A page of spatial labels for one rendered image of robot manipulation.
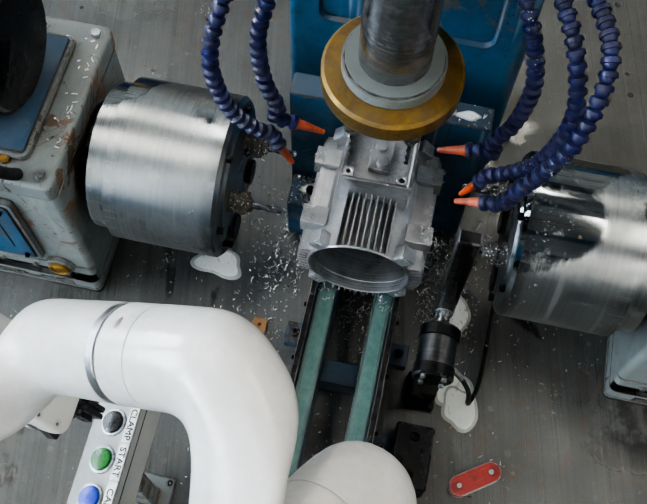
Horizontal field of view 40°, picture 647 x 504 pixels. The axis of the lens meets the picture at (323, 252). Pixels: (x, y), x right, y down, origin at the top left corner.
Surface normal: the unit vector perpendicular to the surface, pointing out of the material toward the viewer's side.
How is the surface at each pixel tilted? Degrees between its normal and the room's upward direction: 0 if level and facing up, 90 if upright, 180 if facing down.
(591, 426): 0
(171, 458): 0
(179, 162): 24
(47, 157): 0
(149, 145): 17
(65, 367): 52
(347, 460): 43
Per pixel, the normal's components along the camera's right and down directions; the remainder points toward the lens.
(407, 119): 0.01, -0.41
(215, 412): -0.35, 0.06
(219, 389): -0.16, -0.02
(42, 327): -0.53, -0.45
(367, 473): 0.39, -0.74
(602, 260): -0.11, 0.18
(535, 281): -0.17, 0.54
